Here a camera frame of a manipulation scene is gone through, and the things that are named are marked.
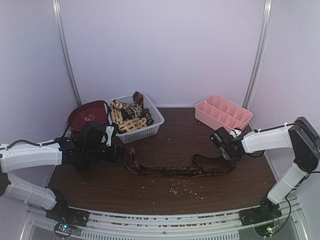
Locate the right aluminium frame post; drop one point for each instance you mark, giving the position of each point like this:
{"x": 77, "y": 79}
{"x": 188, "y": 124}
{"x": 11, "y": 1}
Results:
{"x": 261, "y": 46}

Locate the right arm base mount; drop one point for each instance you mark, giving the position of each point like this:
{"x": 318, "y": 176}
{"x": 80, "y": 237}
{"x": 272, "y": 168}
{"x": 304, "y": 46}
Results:
{"x": 266, "y": 211}

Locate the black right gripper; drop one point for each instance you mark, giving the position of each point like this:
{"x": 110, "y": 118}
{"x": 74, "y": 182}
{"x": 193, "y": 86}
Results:
{"x": 225, "y": 155}

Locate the dark brown red patterned tie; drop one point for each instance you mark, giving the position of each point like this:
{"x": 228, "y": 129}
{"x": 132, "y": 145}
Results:
{"x": 198, "y": 170}

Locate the grey plastic mesh basket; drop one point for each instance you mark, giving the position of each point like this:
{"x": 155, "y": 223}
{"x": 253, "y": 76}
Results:
{"x": 150, "y": 111}

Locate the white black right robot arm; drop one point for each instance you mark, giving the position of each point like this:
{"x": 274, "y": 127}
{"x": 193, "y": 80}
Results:
{"x": 299, "y": 137}

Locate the front aluminium rail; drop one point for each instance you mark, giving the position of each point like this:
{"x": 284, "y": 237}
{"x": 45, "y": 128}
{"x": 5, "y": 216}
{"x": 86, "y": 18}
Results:
{"x": 223, "y": 225}

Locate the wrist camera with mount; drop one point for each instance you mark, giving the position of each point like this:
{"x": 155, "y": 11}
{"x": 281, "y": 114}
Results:
{"x": 108, "y": 134}
{"x": 235, "y": 132}

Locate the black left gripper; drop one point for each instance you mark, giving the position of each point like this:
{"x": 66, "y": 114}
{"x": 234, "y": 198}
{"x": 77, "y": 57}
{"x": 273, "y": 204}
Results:
{"x": 114, "y": 156}

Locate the dark red round plate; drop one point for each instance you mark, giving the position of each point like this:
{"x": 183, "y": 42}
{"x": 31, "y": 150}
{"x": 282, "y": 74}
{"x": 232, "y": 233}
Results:
{"x": 91, "y": 112}

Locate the yellow insect patterned tie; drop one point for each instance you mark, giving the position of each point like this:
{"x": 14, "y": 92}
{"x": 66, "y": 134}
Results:
{"x": 125, "y": 125}

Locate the brown cream patterned tie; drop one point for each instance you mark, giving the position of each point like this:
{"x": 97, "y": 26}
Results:
{"x": 131, "y": 110}

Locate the left aluminium frame post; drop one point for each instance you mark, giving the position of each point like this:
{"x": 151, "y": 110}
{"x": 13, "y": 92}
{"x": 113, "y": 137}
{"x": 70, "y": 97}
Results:
{"x": 66, "y": 57}

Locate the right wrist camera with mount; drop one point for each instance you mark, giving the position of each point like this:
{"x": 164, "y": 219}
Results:
{"x": 235, "y": 132}

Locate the pink divided organizer box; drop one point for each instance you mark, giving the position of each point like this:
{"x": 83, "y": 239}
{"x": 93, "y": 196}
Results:
{"x": 216, "y": 111}

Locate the red black striped tie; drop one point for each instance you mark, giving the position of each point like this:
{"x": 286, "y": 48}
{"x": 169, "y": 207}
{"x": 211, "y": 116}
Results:
{"x": 138, "y": 98}

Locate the aluminium frame post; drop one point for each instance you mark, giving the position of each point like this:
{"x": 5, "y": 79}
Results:
{"x": 261, "y": 46}
{"x": 66, "y": 57}

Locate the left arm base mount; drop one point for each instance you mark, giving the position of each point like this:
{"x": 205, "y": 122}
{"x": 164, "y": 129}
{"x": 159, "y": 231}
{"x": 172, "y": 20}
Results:
{"x": 67, "y": 218}

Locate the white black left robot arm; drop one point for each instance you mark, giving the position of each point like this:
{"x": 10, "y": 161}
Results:
{"x": 23, "y": 154}

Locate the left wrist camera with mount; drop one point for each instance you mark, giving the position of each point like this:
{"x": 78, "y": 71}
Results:
{"x": 108, "y": 134}

